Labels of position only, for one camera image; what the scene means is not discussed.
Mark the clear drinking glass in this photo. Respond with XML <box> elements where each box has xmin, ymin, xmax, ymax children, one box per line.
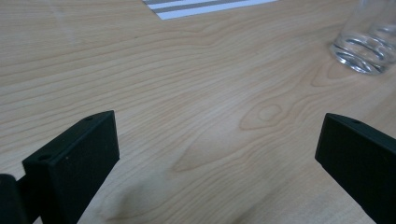
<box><xmin>329</xmin><ymin>0</ymin><xmax>396</xmax><ymax>76</ymax></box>

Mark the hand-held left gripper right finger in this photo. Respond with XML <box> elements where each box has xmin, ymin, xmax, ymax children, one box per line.
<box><xmin>314</xmin><ymin>112</ymin><xmax>396</xmax><ymax>224</ymax></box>

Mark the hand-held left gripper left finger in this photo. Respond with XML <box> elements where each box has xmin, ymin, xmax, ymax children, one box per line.
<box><xmin>21</xmin><ymin>109</ymin><xmax>120</xmax><ymax>224</ymax></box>

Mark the grey and white striped mat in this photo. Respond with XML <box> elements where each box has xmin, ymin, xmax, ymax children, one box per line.
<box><xmin>142</xmin><ymin>0</ymin><xmax>278</xmax><ymax>21</ymax></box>

